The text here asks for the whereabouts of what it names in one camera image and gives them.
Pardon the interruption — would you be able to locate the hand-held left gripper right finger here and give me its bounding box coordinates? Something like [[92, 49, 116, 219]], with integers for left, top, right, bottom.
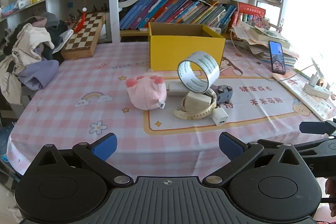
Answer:
[[202, 132, 314, 188]]

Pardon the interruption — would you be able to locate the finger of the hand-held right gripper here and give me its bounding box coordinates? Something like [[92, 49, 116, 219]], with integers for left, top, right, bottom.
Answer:
[[257, 135, 336, 153], [299, 120, 336, 135]]

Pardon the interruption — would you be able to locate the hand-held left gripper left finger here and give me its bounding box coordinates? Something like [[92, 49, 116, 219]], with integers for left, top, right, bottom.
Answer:
[[25, 133, 134, 188]]

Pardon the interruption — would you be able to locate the small white cube charger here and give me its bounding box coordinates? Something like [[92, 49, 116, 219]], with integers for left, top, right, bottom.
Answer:
[[212, 107, 229, 126]]

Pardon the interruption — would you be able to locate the beige perforated strap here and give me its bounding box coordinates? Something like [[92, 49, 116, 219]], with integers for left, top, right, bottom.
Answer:
[[173, 90, 218, 121]]

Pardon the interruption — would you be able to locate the grey-blue toy car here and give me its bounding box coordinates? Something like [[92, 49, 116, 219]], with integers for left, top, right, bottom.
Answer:
[[211, 84, 234, 105]]

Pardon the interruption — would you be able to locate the white rounded block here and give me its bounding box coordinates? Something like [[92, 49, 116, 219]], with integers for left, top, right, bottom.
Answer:
[[184, 91, 214, 113]]

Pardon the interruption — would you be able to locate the pink plush toy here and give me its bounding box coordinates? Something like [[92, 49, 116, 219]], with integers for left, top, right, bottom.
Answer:
[[125, 75, 168, 111]]

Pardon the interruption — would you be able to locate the white charger with prongs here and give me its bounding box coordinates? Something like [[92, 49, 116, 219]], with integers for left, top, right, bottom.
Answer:
[[165, 81, 189, 97]]

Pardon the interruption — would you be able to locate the clear packing tape roll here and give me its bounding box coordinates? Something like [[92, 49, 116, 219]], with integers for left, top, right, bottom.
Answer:
[[177, 51, 220, 94]]

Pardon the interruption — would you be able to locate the yellow cardboard box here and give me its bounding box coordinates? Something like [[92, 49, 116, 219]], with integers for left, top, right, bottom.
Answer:
[[148, 22, 226, 72]]

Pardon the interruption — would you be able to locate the white power strip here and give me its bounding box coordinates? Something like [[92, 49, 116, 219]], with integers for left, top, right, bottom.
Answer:
[[303, 82, 331, 101]]

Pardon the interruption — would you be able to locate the white orange booklet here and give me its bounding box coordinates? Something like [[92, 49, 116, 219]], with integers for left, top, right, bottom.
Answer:
[[273, 72, 336, 121]]

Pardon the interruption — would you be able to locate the pink checkered tablecloth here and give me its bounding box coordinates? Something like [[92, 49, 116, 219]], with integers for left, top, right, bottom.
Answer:
[[7, 40, 336, 177]]

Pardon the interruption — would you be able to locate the black smartphone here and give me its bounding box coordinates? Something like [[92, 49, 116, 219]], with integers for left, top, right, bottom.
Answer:
[[268, 41, 286, 75]]

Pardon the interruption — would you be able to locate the stack of papers and books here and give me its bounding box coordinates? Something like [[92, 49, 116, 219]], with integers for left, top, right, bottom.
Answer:
[[231, 20, 300, 67]]

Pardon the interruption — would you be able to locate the wooden chessboard case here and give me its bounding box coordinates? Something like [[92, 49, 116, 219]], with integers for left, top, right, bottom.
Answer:
[[61, 12, 106, 60]]

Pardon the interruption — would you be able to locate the pile of clothes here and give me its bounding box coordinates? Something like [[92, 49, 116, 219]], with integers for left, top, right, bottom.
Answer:
[[0, 12, 74, 105]]

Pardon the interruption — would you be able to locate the red thick book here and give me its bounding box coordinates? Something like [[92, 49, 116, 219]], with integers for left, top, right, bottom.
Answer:
[[238, 2, 266, 17]]

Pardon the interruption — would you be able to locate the row of leaning books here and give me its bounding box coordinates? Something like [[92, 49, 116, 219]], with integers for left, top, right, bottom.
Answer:
[[119, 0, 238, 31]]

